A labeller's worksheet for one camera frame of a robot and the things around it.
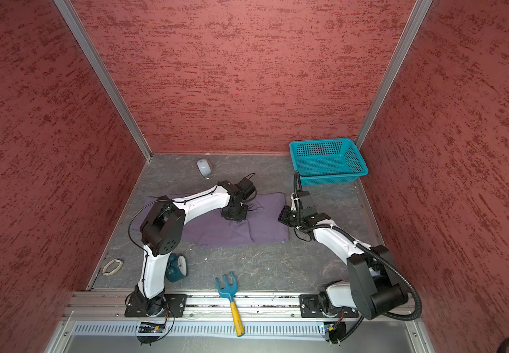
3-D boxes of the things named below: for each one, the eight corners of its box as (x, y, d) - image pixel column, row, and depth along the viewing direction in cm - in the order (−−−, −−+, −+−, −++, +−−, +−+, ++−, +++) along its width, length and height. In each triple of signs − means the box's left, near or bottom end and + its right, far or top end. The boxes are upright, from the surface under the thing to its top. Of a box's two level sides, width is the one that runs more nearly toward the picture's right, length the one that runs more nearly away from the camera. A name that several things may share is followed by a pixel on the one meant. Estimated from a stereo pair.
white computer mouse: (204, 181, 112) (200, 169, 105) (199, 172, 116) (195, 160, 109) (213, 177, 114) (210, 165, 107) (208, 168, 118) (205, 156, 111)
